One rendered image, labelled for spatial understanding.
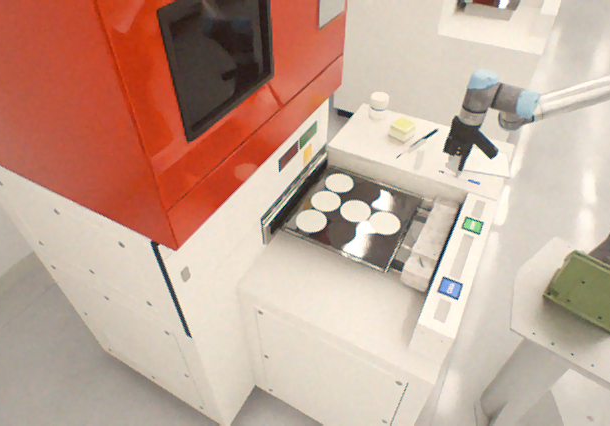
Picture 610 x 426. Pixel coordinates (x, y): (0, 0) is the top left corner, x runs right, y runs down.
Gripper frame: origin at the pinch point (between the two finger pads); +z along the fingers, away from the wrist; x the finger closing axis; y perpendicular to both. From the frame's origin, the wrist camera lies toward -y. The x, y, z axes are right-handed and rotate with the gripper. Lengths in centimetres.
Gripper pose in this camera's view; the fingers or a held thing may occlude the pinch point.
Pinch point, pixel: (459, 174)
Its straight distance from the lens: 150.4
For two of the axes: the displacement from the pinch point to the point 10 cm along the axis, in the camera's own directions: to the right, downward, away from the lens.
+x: -4.8, 5.7, -6.7
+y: -8.8, -3.3, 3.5
